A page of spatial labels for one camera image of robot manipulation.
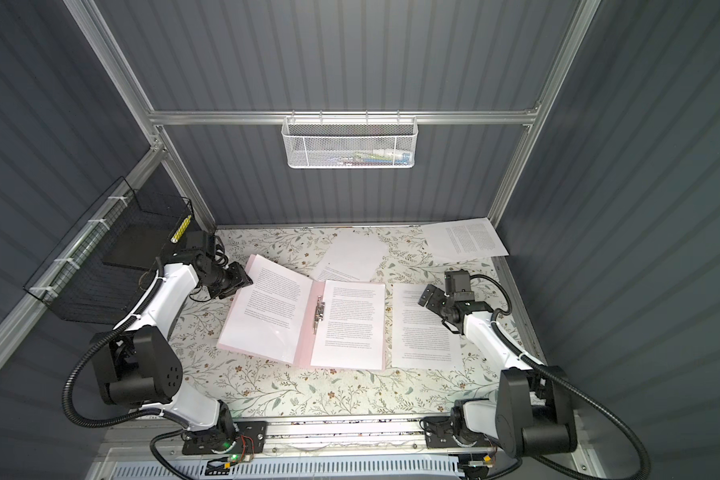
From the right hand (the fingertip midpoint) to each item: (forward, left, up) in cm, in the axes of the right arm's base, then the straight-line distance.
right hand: (438, 303), depth 89 cm
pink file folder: (-3, +39, -7) cm, 39 cm away
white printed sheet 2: (-7, +27, -7) cm, 28 cm away
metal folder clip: (0, +37, -7) cm, 38 cm away
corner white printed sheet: (+33, -16, -9) cm, 38 cm away
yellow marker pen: (+11, +73, +22) cm, 77 cm away
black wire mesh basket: (-6, +85, +24) cm, 89 cm away
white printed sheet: (-5, +51, +1) cm, 51 cm away
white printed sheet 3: (-8, +6, -8) cm, 13 cm away
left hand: (+3, +58, +7) cm, 59 cm away
